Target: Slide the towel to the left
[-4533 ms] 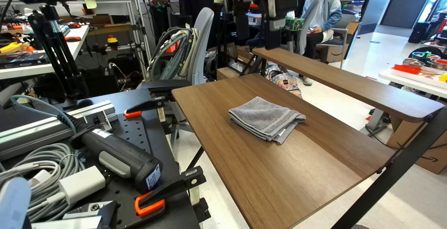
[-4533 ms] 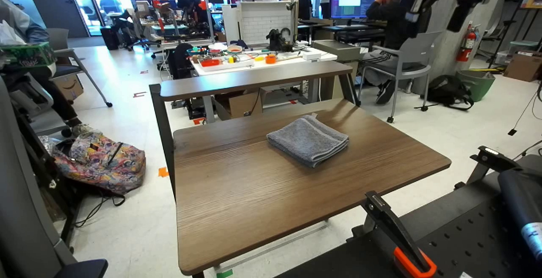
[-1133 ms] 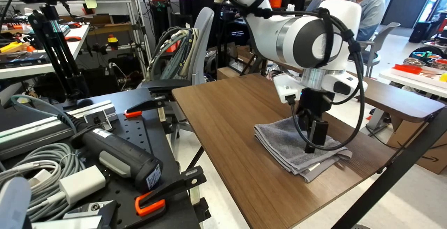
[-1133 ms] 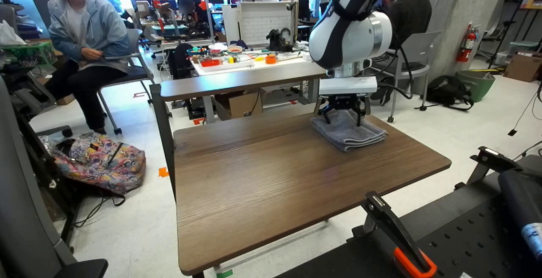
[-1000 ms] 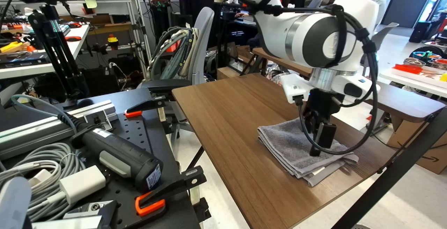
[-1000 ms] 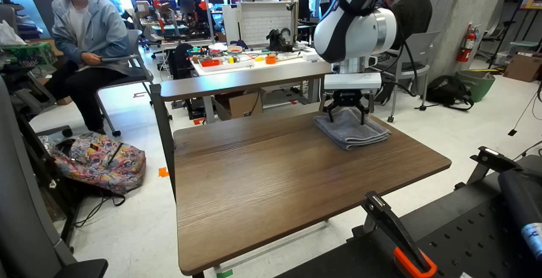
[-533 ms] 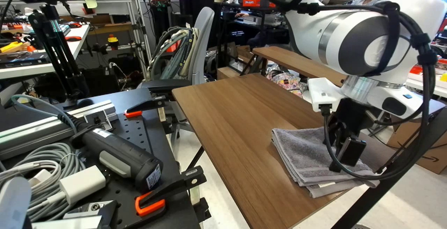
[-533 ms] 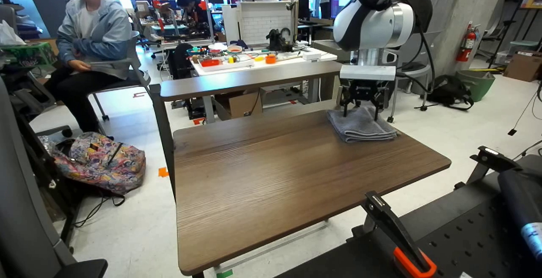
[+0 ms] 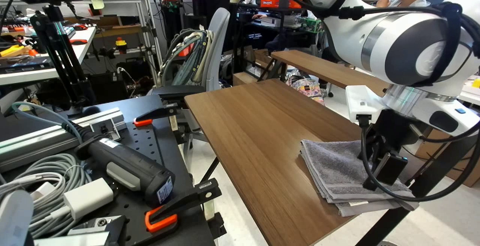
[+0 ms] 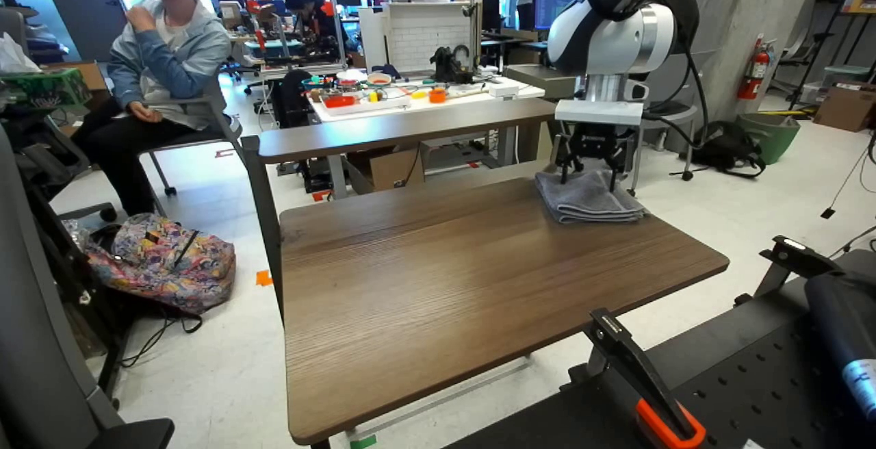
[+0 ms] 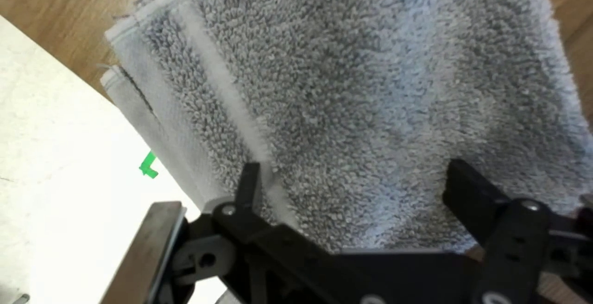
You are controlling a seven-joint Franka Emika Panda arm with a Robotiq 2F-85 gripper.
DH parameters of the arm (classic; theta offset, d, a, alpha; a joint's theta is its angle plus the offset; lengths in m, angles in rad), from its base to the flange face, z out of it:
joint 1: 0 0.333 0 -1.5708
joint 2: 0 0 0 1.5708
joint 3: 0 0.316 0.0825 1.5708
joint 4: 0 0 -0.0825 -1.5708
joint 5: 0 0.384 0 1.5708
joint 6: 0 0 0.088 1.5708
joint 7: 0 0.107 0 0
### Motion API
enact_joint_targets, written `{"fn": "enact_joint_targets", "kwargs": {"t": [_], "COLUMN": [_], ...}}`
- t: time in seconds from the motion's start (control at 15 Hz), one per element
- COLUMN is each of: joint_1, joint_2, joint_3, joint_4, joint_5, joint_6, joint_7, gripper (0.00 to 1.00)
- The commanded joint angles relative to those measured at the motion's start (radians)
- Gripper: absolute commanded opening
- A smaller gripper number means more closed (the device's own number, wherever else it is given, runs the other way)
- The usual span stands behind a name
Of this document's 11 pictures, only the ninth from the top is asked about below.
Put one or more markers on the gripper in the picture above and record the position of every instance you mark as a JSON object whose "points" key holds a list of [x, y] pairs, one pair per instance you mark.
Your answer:
{"points": [[392, 129]]}

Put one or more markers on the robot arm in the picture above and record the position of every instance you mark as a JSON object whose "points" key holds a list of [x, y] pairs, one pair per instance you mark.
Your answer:
{"points": [[378, 39]]}

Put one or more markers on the grey folded towel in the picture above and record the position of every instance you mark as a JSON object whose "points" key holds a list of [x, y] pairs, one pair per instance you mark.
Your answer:
{"points": [[337, 171]]}

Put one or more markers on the colourful bag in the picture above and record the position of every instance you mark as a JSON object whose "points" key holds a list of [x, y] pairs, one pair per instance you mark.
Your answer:
{"points": [[307, 86]]}

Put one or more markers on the cardboard box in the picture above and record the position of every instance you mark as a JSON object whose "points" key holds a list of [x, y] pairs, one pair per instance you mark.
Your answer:
{"points": [[244, 78]]}

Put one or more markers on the orange box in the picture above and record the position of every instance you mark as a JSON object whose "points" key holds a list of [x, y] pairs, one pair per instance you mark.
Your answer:
{"points": [[273, 3]]}

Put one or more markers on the grey office chair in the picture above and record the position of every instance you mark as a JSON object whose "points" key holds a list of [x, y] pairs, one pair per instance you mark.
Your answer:
{"points": [[217, 51]]}

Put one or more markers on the black and orange clamp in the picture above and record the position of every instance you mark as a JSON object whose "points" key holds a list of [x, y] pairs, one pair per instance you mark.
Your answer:
{"points": [[157, 114], [180, 203]]}

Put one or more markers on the black handheld control grip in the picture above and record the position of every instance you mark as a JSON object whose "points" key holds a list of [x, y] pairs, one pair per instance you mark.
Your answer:
{"points": [[127, 163]]}

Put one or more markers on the metal shelf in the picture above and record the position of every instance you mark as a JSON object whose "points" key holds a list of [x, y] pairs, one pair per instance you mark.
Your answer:
{"points": [[142, 32]]}

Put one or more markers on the red and yellow stop button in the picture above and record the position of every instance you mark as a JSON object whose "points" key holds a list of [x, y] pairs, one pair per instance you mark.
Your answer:
{"points": [[120, 45]]}

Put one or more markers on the white power adapter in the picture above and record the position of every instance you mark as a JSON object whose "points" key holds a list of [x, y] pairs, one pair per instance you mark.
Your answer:
{"points": [[88, 197]]}

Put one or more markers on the white table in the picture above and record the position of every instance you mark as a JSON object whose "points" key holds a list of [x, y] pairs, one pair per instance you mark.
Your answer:
{"points": [[37, 74]]}

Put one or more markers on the white rounded device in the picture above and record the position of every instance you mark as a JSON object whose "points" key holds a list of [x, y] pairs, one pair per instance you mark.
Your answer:
{"points": [[15, 219]]}

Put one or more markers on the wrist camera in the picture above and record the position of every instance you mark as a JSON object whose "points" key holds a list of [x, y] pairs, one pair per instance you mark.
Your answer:
{"points": [[360, 101]]}

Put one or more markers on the aluminium rail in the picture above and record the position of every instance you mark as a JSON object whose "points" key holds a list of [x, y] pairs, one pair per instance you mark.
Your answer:
{"points": [[45, 137]]}

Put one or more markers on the camera on tripod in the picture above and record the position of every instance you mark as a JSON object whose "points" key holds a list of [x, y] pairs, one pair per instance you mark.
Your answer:
{"points": [[56, 51]]}

